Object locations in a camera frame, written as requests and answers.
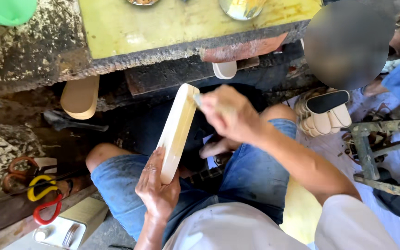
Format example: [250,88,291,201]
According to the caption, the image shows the person's left hand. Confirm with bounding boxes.
[135,146,182,223]

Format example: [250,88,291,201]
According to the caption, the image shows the person's right hand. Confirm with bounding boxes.
[199,85,267,144]

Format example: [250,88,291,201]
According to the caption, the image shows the long beige shoe sole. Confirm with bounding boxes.
[156,83,200,185]

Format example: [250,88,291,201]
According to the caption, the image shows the white shoe sole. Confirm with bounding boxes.
[212,60,238,80]

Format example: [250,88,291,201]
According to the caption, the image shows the blue denim shorts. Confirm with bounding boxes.
[90,118,298,245]

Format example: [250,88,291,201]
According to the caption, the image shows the yellow-green work mat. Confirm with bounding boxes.
[78,0,323,60]

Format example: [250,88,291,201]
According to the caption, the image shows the round metal can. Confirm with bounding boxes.
[219,0,267,21]

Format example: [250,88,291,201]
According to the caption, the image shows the tan shoe sole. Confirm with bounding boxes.
[60,75,100,120]

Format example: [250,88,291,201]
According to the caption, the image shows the rectangular metal tin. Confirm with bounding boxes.
[33,196,109,250]

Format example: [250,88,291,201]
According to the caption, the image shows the white shirt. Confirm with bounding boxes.
[162,194,400,250]

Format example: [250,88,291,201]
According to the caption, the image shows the stack of beige soles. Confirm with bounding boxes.
[293,87,353,138]

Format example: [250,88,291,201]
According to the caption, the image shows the black shoe sole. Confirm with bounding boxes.
[306,90,350,115]

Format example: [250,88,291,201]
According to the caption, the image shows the yellow foam sheet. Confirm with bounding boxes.
[279,176,323,245]

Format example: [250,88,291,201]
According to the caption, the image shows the grimy wooden workbench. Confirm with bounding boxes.
[0,0,325,115]

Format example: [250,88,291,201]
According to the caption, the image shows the wooden stool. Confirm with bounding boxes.
[349,119,400,203]

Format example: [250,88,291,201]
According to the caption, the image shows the green plastic bowl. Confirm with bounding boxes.
[0,0,38,27]

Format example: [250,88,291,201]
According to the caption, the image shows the red-handled scissors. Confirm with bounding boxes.
[33,192,64,226]

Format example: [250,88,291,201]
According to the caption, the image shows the yellow-handled scissors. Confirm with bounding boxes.
[26,174,74,203]

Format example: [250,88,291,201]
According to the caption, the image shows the orange-handled scissors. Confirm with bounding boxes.
[1,156,59,194]

